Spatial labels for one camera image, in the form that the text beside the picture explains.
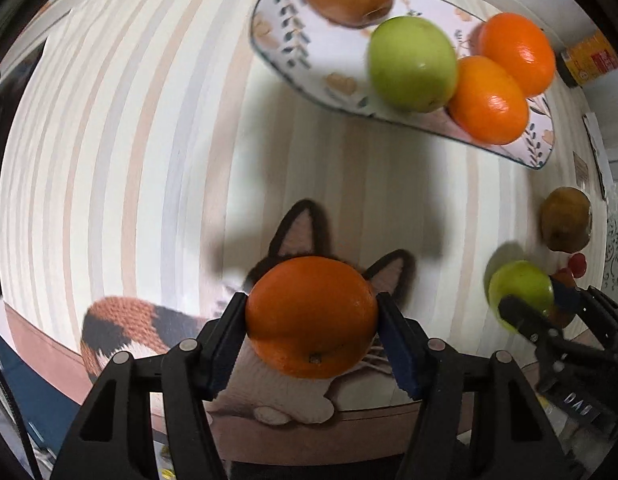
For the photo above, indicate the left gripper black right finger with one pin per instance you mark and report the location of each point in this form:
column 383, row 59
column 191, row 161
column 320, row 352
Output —
column 479, row 417

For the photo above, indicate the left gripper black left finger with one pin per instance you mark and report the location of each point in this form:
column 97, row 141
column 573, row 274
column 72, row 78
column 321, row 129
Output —
column 111, row 436

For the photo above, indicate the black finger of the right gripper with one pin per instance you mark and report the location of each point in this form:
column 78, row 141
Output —
column 596, row 310
column 526, row 321

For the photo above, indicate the green apple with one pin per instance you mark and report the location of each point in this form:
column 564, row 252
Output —
column 524, row 280
column 412, row 64

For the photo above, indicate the brown-green apple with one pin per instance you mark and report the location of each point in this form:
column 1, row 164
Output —
column 566, row 220

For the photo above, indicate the small orange tangerine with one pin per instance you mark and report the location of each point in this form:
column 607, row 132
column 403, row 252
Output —
column 311, row 317

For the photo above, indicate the small red bottle cap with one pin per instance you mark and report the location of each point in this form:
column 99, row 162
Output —
column 577, row 265

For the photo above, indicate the soy sauce bottle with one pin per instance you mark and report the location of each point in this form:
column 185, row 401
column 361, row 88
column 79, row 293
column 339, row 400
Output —
column 586, row 61

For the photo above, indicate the large orange on plate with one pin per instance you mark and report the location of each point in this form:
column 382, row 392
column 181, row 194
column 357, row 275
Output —
column 521, row 48

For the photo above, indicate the striped table cover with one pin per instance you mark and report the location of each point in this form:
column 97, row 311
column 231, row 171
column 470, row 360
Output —
column 153, row 155

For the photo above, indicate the floral ceramic oval plate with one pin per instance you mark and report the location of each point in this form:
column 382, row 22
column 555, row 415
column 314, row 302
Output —
column 326, row 63

